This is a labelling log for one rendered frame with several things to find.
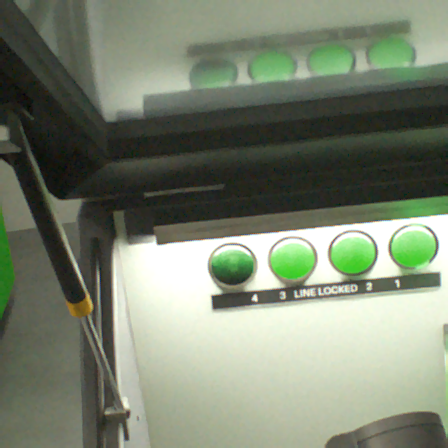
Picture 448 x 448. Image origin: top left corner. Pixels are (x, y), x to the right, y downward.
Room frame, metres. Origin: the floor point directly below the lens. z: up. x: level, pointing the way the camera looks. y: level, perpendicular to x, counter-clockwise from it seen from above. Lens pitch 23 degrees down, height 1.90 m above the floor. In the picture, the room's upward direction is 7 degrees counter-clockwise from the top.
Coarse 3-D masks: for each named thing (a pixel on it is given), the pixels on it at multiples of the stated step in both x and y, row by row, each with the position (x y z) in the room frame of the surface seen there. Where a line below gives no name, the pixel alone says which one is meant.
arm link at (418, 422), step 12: (384, 420) 0.53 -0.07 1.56; (396, 420) 0.52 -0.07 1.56; (408, 420) 0.52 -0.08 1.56; (420, 420) 0.53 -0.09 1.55; (432, 420) 0.53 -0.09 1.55; (348, 432) 0.53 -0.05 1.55; (360, 432) 0.53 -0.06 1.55; (372, 432) 0.52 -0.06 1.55; (384, 432) 0.52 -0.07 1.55; (396, 432) 0.52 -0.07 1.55; (408, 432) 0.52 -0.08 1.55; (420, 432) 0.52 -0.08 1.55; (432, 432) 0.52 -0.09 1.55; (444, 432) 0.53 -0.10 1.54; (336, 444) 0.52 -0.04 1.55; (348, 444) 0.52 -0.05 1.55; (360, 444) 0.52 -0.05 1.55; (372, 444) 0.52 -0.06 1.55; (384, 444) 0.52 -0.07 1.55; (396, 444) 0.52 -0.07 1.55; (408, 444) 0.51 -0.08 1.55; (420, 444) 0.52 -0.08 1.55; (432, 444) 0.52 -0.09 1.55; (444, 444) 0.52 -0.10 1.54
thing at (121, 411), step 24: (24, 144) 0.82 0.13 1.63; (24, 168) 0.82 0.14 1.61; (24, 192) 0.83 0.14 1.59; (48, 192) 0.84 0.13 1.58; (48, 216) 0.85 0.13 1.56; (48, 240) 0.86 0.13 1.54; (72, 264) 0.87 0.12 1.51; (72, 288) 0.88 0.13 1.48; (72, 312) 0.90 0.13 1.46; (96, 336) 0.92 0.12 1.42; (120, 408) 0.96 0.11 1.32
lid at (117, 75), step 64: (0, 0) 0.63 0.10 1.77; (64, 0) 0.64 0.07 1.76; (128, 0) 0.65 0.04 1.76; (192, 0) 0.66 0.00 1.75; (256, 0) 0.67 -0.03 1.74; (320, 0) 0.68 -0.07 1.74; (384, 0) 0.69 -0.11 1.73; (0, 64) 0.68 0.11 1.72; (64, 64) 0.75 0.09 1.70; (128, 64) 0.77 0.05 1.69; (192, 64) 0.78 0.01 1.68; (256, 64) 0.80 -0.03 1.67; (320, 64) 0.81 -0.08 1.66; (384, 64) 0.83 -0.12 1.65; (0, 128) 0.76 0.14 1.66; (64, 128) 0.84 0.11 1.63; (128, 128) 0.94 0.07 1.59; (192, 128) 0.96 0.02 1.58; (256, 128) 0.97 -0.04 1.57; (320, 128) 0.97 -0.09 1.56; (384, 128) 0.96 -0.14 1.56; (64, 192) 1.13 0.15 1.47; (128, 192) 1.13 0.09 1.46; (192, 192) 1.13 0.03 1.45
